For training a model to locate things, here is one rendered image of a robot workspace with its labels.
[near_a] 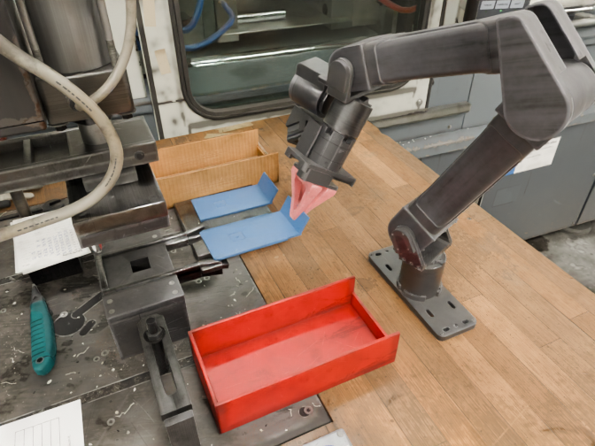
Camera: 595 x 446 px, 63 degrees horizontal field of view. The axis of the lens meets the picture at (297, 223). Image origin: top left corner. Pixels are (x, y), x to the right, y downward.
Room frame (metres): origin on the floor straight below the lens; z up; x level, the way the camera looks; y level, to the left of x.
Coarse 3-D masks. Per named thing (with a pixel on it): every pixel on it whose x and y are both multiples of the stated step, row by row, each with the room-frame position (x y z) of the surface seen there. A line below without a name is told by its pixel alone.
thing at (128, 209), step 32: (96, 128) 0.51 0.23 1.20; (128, 128) 0.55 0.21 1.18; (0, 160) 0.49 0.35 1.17; (32, 160) 0.48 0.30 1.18; (64, 160) 0.47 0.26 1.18; (96, 160) 0.48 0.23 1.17; (128, 160) 0.50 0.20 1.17; (0, 192) 0.44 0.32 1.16; (128, 192) 0.47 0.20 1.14; (160, 192) 0.47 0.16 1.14; (96, 224) 0.42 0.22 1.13; (128, 224) 0.43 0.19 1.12; (160, 224) 0.45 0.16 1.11
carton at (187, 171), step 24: (192, 144) 0.91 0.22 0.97; (216, 144) 0.93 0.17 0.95; (240, 144) 0.95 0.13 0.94; (168, 168) 0.88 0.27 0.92; (192, 168) 0.90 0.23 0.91; (216, 168) 0.81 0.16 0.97; (240, 168) 0.83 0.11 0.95; (264, 168) 0.85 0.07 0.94; (168, 192) 0.77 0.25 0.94; (192, 192) 0.79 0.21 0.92; (216, 192) 0.81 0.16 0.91
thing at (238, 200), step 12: (264, 180) 0.81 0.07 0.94; (228, 192) 0.79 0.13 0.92; (240, 192) 0.79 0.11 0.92; (252, 192) 0.79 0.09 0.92; (264, 192) 0.79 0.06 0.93; (276, 192) 0.76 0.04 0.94; (204, 204) 0.75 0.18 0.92; (228, 204) 0.75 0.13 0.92; (240, 204) 0.75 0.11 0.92; (252, 204) 0.75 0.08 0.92; (264, 204) 0.75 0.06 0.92; (204, 216) 0.71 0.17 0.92; (216, 216) 0.71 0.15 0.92
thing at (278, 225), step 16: (288, 208) 0.63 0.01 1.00; (240, 224) 0.60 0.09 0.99; (256, 224) 0.60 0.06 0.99; (272, 224) 0.60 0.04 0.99; (288, 224) 0.60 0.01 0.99; (304, 224) 0.58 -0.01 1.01; (208, 240) 0.56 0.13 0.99; (224, 240) 0.56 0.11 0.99; (240, 240) 0.56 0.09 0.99; (256, 240) 0.56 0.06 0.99; (272, 240) 0.56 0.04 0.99
